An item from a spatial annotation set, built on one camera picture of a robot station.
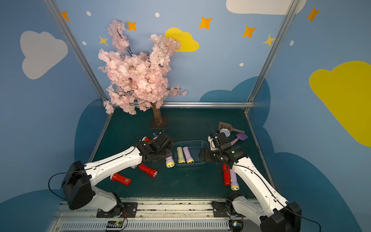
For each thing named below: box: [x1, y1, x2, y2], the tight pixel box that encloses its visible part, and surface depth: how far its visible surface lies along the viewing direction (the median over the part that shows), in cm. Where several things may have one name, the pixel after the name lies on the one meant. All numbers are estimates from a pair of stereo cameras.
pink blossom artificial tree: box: [98, 20, 187, 125], surface depth 70 cm
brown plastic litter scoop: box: [217, 121, 245, 134], surface depth 113 cm
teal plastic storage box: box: [173, 140, 210, 167], surface depth 95 cm
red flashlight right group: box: [222, 163, 231, 187], surface depth 85 cm
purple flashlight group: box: [182, 145, 195, 164], surface depth 95 cm
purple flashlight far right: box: [229, 168, 240, 191], surface depth 83 cm
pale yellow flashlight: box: [176, 146, 186, 164], surface depth 93 cm
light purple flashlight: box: [165, 155, 175, 168], surface depth 79 cm
